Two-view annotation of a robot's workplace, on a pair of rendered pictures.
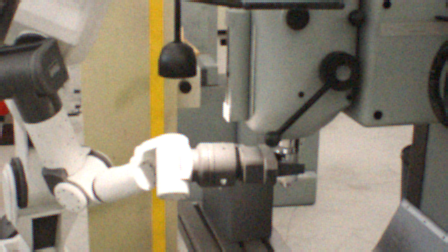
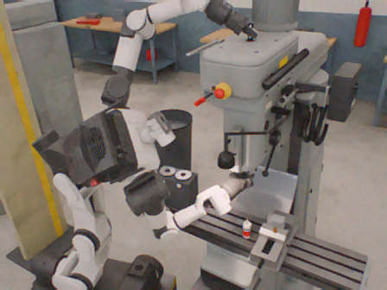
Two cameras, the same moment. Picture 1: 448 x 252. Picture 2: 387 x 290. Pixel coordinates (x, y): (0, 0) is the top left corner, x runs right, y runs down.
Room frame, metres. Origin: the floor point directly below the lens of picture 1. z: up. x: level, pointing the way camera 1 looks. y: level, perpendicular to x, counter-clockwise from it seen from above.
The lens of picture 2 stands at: (0.40, 1.04, 2.27)
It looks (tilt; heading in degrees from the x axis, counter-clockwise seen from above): 30 degrees down; 318
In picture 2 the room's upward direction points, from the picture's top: 3 degrees counter-clockwise
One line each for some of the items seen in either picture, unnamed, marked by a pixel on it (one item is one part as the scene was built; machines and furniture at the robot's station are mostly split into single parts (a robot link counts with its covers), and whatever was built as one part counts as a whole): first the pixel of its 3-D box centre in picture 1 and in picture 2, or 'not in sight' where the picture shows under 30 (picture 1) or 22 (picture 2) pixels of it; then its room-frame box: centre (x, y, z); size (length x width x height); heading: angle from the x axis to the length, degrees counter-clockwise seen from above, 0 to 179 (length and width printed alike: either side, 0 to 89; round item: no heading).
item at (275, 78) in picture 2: not in sight; (287, 66); (1.19, -0.20, 1.79); 0.45 x 0.04 x 0.04; 104
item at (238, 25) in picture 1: (236, 65); (236, 149); (1.29, -0.02, 1.45); 0.04 x 0.04 x 0.21; 14
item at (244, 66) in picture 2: not in sight; (250, 59); (1.32, -0.14, 1.81); 0.47 x 0.26 x 0.16; 104
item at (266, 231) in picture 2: not in sight; (273, 233); (1.13, -0.12, 0.99); 0.12 x 0.06 x 0.04; 17
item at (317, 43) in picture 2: not in sight; (288, 61); (1.44, -0.61, 1.66); 0.80 x 0.23 x 0.20; 104
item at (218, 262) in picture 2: not in sight; (243, 247); (1.32, -0.13, 0.76); 0.50 x 0.35 x 0.12; 104
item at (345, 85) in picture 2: not in sight; (345, 91); (1.07, -0.50, 1.62); 0.20 x 0.09 x 0.21; 104
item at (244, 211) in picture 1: (236, 189); (176, 186); (1.74, -0.04, 1.00); 0.22 x 0.12 x 0.20; 21
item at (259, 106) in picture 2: not in sight; (252, 86); (1.33, -0.17, 1.68); 0.34 x 0.24 x 0.10; 104
